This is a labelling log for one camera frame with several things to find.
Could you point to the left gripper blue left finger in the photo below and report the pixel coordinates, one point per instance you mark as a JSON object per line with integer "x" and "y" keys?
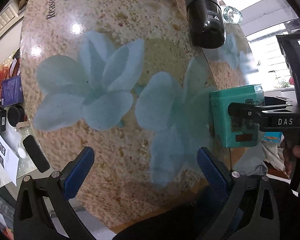
{"x": 64, "y": 187}

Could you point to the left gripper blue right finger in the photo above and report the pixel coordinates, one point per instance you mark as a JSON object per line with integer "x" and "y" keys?
{"x": 229, "y": 188}

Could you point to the teal square tin box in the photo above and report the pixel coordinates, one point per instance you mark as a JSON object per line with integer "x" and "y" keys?
{"x": 232, "y": 127}

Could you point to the black cylindrical thermos cup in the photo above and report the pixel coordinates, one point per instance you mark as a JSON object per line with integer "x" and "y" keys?
{"x": 206, "y": 25}

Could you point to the person's right hand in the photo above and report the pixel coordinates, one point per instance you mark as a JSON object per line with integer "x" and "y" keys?
{"x": 290, "y": 153}

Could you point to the white paper sheet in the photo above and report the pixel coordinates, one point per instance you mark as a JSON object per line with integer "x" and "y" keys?
{"x": 9, "y": 161}

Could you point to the black round lid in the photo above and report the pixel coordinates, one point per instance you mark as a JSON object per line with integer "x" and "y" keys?
{"x": 15, "y": 115}

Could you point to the purple box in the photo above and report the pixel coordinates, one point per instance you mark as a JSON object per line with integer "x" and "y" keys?
{"x": 12, "y": 91}

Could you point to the green soda can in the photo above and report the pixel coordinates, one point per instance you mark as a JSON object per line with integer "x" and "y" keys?
{"x": 231, "y": 15}

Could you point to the white tufted tv cabinet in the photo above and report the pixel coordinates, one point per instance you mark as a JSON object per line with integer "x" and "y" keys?
{"x": 11, "y": 14}

